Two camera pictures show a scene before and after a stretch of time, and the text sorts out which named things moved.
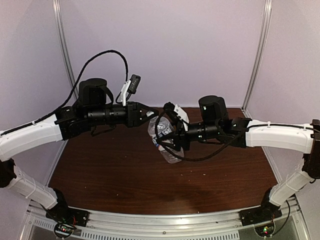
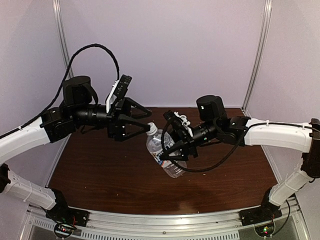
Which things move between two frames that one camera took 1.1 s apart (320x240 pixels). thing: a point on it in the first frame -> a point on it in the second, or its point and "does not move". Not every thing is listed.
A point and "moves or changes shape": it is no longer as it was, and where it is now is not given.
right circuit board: [265, 230] does not move
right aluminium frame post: [258, 55] does not move
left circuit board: [64, 229] does not move
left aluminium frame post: [65, 46] does not move
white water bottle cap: [149, 113] moves or changes shape
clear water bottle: [164, 126] moves or changes shape
